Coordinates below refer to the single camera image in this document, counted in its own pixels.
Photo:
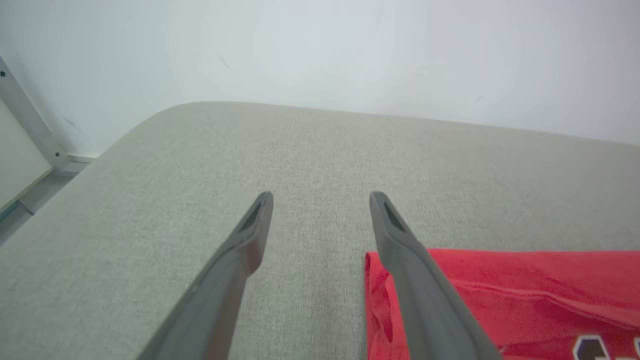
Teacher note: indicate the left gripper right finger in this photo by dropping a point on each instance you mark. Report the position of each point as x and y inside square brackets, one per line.
[430, 310]

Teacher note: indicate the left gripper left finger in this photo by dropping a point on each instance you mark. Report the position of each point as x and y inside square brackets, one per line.
[210, 315]

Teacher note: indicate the red Bulls 23 shorts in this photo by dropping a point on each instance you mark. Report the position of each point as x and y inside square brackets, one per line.
[550, 290]

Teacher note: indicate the white baseboard strip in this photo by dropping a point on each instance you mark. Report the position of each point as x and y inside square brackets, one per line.
[80, 160]

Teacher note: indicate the grey metal frame bar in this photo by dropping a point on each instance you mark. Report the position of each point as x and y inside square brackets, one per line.
[30, 117]

